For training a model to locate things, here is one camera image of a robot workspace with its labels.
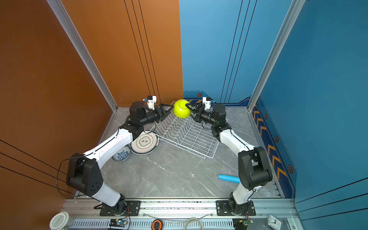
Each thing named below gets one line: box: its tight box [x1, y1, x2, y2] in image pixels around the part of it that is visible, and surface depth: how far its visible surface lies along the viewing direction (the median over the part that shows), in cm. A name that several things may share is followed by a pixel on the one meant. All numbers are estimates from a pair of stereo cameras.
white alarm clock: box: [265, 213, 284, 230], surface depth 69 cm
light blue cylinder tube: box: [218, 174, 242, 184], surface depth 84 cm
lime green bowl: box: [172, 98, 192, 119], surface depth 77 cm
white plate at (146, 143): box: [129, 131, 160, 156], surface depth 96 cm
